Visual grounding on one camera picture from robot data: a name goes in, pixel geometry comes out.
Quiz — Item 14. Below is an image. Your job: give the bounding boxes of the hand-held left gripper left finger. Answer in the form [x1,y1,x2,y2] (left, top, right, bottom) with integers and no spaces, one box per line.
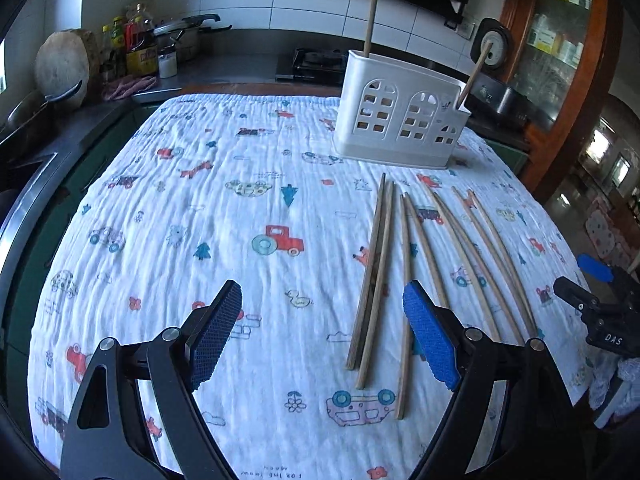
[60,280,246,480]

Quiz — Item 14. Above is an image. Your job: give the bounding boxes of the yellow-capped bottle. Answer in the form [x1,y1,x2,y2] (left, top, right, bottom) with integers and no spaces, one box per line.
[100,25,113,81]

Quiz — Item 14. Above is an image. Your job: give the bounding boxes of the pink cloth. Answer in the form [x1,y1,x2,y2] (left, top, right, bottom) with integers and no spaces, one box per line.
[101,75,158,102]

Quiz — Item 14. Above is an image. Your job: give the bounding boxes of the black gas stove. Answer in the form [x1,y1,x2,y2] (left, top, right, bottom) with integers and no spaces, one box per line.
[275,47,351,83]

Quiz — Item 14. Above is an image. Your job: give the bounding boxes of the bottles and jars cluster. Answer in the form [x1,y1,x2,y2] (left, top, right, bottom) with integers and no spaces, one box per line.
[125,4,158,76]

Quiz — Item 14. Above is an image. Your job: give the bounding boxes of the white plastic utensil holder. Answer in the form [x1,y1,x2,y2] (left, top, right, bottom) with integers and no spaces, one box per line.
[334,49,472,163]

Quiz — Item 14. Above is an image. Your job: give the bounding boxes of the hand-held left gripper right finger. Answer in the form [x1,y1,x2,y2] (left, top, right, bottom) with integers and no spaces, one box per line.
[402,280,593,480]

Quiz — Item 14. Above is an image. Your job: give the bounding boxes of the round wooden cutting board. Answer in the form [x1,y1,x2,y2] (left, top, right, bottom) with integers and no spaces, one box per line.
[34,29,98,108]

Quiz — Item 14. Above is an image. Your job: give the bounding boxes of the green-capped bottle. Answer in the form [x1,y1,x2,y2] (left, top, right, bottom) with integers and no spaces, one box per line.
[110,16,128,78]

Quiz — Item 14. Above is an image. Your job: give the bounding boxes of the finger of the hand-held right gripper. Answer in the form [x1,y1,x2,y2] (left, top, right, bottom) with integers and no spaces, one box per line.
[552,276,601,318]
[576,254,615,285]

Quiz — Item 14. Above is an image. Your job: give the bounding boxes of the group of wooden chopsticks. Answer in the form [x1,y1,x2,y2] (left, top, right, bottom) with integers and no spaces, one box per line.
[346,172,541,391]

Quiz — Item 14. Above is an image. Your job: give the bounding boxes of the white printed blanket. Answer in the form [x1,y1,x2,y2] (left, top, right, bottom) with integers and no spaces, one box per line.
[27,92,608,480]

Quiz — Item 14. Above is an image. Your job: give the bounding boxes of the dark wok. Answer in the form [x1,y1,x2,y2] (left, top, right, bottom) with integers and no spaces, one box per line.
[0,80,83,146]

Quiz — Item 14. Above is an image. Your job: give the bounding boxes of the spotted floor mat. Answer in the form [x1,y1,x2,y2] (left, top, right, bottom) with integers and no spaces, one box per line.
[585,207,633,266]

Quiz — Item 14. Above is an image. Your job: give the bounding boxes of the wooden glass cabinet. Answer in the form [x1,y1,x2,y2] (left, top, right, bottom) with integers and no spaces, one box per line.
[500,0,626,201]

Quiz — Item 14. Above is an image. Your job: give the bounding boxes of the metal pot with lid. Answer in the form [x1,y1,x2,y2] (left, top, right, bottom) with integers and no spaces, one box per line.
[152,14,233,63]

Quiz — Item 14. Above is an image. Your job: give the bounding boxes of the black kitchen appliance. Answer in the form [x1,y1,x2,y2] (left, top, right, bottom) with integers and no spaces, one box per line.
[470,82,531,128]

